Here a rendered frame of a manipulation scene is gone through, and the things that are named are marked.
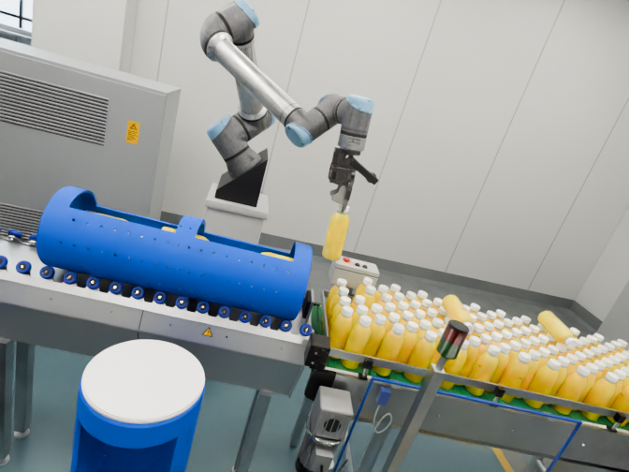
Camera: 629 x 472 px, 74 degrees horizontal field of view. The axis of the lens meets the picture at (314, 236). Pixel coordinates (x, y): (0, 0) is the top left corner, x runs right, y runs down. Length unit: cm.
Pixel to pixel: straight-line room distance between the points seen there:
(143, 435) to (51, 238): 75
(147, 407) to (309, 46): 358
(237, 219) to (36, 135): 156
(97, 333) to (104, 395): 63
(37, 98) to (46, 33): 110
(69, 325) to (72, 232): 36
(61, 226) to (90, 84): 166
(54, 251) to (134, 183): 161
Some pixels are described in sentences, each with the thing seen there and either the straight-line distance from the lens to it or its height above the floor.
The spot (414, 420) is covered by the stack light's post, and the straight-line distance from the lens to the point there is 148.
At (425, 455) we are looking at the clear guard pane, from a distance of 177.
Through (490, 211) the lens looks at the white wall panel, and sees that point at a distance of 507.
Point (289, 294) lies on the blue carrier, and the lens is 143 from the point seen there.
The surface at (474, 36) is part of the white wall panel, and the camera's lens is 461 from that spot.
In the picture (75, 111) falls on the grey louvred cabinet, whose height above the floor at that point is 119.
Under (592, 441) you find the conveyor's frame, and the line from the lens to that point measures 207.
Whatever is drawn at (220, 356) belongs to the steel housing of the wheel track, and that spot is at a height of 79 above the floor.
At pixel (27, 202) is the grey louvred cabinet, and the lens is 341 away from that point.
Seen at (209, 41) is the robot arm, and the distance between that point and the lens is 169.
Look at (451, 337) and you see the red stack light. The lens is 130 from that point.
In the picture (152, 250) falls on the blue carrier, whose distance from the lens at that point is 145.
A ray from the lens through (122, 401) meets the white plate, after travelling 108.
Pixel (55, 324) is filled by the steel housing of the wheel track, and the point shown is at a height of 78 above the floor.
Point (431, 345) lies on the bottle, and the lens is 157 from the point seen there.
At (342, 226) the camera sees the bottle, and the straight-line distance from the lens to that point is 144.
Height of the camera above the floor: 180
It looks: 20 degrees down
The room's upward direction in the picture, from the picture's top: 17 degrees clockwise
